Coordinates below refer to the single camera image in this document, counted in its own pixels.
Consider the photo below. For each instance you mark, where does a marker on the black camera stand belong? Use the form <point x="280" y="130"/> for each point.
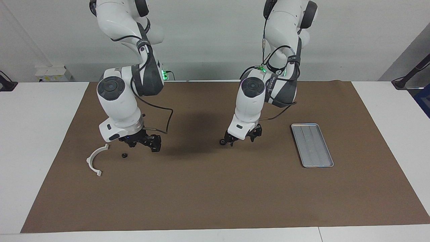
<point x="6" y="84"/>
<point x="408" y="79"/>

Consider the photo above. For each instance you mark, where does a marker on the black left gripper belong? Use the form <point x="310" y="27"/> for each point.
<point x="255" y="131"/>

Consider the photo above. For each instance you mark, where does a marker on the green lit power adapter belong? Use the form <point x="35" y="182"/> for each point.
<point x="165" y="74"/>

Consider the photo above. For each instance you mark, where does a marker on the white curved plastic bracket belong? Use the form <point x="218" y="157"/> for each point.
<point x="91" y="161"/>

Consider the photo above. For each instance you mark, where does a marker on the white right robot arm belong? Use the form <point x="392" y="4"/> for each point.
<point x="117" y="97"/>

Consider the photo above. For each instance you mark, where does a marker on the white wall power box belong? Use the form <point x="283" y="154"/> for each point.
<point x="53" y="74"/>

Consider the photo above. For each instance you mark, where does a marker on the brown table mat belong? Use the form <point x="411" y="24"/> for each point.
<point x="215" y="195"/>

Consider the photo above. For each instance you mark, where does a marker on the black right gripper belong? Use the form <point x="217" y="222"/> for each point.
<point x="139" y="138"/>

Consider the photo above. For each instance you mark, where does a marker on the blue box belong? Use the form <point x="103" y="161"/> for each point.
<point x="424" y="101"/>

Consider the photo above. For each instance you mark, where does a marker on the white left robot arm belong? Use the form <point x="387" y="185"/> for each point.
<point x="250" y="101"/>

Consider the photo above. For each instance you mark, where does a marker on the silver metal tray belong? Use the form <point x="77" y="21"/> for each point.
<point x="312" y="145"/>

